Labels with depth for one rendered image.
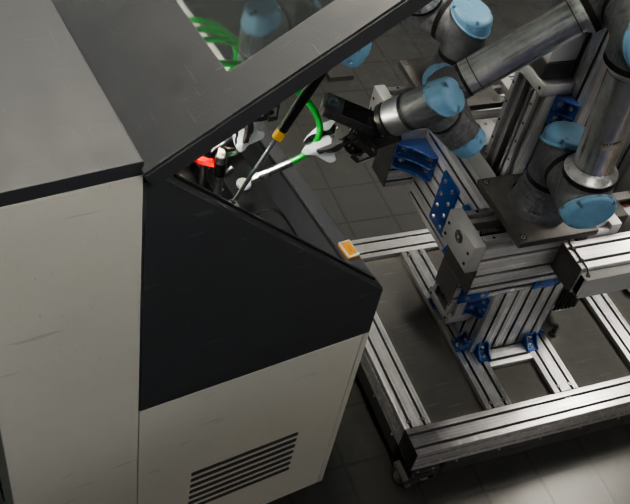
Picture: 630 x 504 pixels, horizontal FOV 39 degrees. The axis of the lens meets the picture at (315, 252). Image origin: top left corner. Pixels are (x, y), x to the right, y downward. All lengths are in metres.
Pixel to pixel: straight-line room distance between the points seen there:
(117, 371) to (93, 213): 0.45
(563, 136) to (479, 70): 0.31
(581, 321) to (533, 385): 0.36
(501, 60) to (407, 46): 2.74
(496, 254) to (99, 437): 1.01
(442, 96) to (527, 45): 0.24
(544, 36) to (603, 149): 0.26
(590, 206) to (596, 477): 1.34
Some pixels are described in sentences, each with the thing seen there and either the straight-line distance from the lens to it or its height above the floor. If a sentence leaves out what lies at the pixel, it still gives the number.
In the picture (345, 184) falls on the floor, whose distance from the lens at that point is 3.70.
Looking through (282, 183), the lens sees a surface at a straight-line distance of 2.28.
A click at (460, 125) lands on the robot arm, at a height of 1.40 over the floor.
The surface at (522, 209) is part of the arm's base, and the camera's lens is 2.18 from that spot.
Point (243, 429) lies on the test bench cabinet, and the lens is 2.23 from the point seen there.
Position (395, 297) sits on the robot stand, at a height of 0.21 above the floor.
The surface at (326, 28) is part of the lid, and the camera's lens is 1.45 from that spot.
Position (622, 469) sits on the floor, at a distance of 3.19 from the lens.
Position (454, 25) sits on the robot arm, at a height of 1.23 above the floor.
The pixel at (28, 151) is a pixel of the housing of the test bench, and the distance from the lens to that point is 1.44.
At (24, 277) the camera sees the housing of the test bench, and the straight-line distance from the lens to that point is 1.52.
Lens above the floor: 2.44
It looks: 46 degrees down
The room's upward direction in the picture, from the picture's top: 13 degrees clockwise
